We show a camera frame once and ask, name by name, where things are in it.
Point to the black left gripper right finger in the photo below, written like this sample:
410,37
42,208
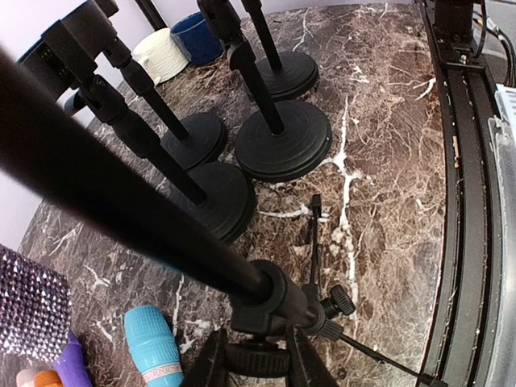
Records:
306,367

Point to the cream ceramic mug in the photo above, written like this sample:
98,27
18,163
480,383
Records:
160,56

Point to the pink microphone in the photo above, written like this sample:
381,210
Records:
26,377

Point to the black tripod microphone stand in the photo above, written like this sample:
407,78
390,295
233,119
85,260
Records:
54,156

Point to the dark blue ceramic mug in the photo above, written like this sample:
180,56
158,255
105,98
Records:
195,40

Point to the orange microphone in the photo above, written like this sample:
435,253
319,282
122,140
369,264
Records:
47,378

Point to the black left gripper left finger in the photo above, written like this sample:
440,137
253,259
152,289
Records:
209,367

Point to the black round-base stand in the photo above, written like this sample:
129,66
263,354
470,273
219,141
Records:
217,195
194,140
287,75
282,141

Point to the purple microphone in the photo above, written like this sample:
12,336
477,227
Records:
70,366

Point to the light blue microphone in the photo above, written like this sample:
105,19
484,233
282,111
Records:
153,347

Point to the glitter silver microphone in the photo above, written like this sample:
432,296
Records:
36,308

